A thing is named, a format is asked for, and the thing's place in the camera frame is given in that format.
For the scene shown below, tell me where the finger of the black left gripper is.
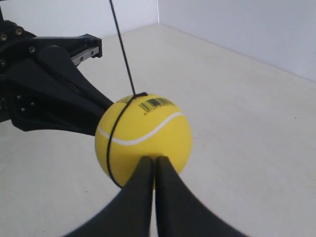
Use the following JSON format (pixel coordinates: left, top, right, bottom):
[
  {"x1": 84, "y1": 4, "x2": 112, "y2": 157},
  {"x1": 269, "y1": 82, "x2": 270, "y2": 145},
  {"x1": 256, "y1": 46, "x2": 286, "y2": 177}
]
[
  {"x1": 32, "y1": 45, "x2": 114, "y2": 116},
  {"x1": 0, "y1": 59, "x2": 102, "y2": 136}
]

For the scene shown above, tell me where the yellow tennis ball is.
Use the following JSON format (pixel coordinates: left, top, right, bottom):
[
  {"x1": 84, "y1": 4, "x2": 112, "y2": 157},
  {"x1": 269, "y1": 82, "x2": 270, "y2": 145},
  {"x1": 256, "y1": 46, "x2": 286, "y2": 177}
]
[{"x1": 94, "y1": 93, "x2": 193, "y2": 188}]

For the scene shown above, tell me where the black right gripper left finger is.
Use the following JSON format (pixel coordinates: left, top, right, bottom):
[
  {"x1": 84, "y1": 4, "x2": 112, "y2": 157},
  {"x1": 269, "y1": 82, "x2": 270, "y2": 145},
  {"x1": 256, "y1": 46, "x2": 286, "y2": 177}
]
[{"x1": 65, "y1": 157, "x2": 154, "y2": 237}]

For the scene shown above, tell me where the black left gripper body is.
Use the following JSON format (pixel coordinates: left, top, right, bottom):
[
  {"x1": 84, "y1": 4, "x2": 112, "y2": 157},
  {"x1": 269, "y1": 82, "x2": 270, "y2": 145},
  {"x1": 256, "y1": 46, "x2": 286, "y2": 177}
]
[{"x1": 0, "y1": 4, "x2": 102, "y2": 123}]

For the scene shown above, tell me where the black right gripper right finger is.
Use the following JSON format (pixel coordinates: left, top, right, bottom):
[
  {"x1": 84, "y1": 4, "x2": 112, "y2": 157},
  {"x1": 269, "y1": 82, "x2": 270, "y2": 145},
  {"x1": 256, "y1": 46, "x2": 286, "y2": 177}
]
[{"x1": 155, "y1": 157, "x2": 244, "y2": 237}]

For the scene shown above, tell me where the black string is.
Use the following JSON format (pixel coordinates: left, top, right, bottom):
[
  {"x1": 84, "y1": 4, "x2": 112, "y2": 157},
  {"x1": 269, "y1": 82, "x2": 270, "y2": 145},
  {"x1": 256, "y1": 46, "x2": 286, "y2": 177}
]
[{"x1": 106, "y1": 0, "x2": 149, "y2": 187}]

